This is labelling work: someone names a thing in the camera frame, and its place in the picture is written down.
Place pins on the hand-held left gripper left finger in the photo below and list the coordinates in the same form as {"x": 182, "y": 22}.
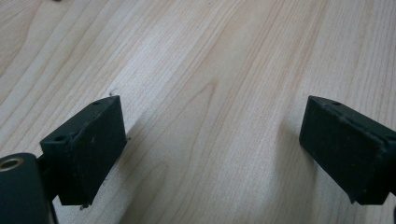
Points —
{"x": 84, "y": 149}

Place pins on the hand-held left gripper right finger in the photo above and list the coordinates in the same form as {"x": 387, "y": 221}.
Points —
{"x": 351, "y": 149}

